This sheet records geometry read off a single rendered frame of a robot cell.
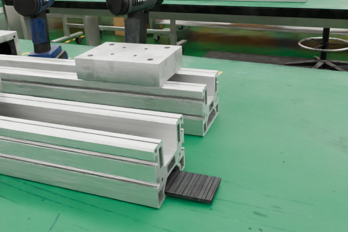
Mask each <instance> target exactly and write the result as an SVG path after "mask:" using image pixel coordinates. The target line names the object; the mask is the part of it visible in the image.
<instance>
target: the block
mask: <svg viewBox="0 0 348 232"><path fill-rule="evenodd" d="M0 54H3V55H17V56H22V54H21V49H20V45H19V40H18V35H17V32H16V31H0Z"/></svg>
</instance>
